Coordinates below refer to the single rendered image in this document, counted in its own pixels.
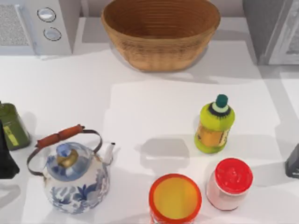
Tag green bottle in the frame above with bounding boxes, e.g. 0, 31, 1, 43
194, 94, 235, 154

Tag woven brown basket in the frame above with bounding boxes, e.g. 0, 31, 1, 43
100, 0, 221, 72

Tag red and yellow can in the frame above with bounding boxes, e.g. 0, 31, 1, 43
149, 173, 202, 224

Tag blue and white kettle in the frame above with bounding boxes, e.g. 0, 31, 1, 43
26, 124, 116, 215

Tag red-lidded white jar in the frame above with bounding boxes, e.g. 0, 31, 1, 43
206, 157, 254, 211

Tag round microwave knob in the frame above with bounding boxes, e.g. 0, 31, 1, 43
37, 7, 57, 23
43, 27, 62, 42

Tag green tin box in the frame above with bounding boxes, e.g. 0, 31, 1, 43
0, 101, 31, 151

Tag pale microwave oven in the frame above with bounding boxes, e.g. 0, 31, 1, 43
0, 0, 82, 56

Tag dark grey box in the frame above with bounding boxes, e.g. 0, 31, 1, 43
285, 143, 299, 180

